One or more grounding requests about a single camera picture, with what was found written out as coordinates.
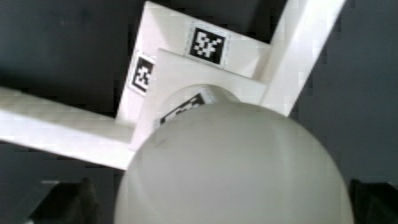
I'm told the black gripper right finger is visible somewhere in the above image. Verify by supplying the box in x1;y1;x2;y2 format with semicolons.
350;179;398;224

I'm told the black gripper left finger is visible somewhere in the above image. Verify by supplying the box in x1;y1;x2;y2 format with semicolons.
0;177;101;224

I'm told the white lamp bulb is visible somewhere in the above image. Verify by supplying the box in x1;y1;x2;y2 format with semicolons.
113;97;353;224

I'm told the white lamp base with tags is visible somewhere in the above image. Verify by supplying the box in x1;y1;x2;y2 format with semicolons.
117;2;270;148

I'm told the white U-shaped fence frame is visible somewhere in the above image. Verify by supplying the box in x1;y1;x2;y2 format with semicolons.
0;0;346;169

